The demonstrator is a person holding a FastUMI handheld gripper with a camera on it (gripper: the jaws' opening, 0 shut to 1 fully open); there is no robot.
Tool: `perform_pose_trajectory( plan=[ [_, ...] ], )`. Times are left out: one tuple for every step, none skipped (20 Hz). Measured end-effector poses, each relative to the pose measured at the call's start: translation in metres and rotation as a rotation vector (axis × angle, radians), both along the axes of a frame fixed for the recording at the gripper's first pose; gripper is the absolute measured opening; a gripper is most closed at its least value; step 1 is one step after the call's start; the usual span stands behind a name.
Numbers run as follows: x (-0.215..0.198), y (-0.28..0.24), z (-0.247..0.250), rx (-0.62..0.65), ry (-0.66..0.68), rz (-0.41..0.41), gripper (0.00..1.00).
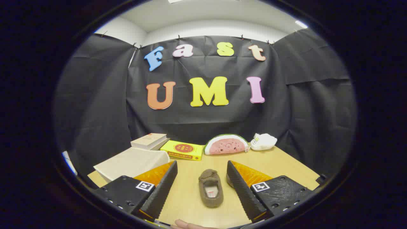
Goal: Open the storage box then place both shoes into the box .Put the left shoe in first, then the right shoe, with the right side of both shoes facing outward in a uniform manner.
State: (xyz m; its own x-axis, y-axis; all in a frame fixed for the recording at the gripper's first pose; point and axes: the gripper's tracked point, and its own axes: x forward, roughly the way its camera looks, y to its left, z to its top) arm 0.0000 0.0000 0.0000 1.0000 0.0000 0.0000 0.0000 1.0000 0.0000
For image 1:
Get white plush toy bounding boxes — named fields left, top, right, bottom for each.
left=249, top=133, right=278, bottom=151

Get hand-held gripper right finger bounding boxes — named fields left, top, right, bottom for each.
left=226, top=160, right=316, bottom=223

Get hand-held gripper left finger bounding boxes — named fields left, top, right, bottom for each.
left=91, top=160, right=178, bottom=222

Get watermelon slice plush toy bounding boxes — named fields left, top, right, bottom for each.
left=203, top=134, right=249, bottom=156

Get yellow book with red circle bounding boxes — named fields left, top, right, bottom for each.
left=160, top=140, right=205, bottom=161

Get beige fabric storage box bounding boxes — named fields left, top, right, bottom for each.
left=93, top=147, right=170, bottom=183

